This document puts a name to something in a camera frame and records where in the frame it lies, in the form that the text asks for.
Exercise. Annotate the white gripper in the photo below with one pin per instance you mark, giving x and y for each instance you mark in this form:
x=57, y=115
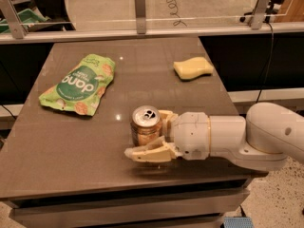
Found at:
x=191, y=133

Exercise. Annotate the orange soda can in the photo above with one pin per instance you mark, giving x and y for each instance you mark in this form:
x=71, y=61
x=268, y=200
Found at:
x=146, y=125

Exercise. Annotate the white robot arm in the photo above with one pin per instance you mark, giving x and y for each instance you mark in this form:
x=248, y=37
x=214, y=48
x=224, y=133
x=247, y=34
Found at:
x=262, y=140

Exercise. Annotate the yellow sponge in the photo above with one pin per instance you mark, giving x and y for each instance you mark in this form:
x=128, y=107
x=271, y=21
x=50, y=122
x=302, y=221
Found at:
x=193, y=68

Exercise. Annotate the grey table drawer front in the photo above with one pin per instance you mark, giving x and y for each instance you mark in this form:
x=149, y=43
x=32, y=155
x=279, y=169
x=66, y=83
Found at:
x=202, y=209

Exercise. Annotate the green snack bag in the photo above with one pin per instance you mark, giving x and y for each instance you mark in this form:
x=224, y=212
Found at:
x=81, y=90

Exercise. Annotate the blue perforated box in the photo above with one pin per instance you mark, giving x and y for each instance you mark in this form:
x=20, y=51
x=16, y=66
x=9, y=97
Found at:
x=237, y=222

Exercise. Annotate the clear glass barrier panel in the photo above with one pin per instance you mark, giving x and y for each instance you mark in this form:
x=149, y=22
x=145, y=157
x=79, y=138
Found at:
x=162, y=16

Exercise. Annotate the green tray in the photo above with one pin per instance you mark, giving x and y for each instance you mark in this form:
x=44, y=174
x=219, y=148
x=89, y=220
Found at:
x=28, y=18

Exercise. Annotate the middle metal bracket post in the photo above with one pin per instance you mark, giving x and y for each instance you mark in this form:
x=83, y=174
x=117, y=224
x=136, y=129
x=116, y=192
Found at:
x=140, y=15

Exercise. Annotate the metal bracket post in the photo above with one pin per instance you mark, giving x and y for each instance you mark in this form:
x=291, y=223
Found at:
x=15, y=26
x=140, y=15
x=258, y=14

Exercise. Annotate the right metal bracket post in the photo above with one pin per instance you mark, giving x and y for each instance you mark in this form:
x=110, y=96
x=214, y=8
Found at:
x=258, y=14

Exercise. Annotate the left metal bracket post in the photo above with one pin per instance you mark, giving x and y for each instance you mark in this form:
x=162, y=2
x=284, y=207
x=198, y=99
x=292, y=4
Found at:
x=15, y=26

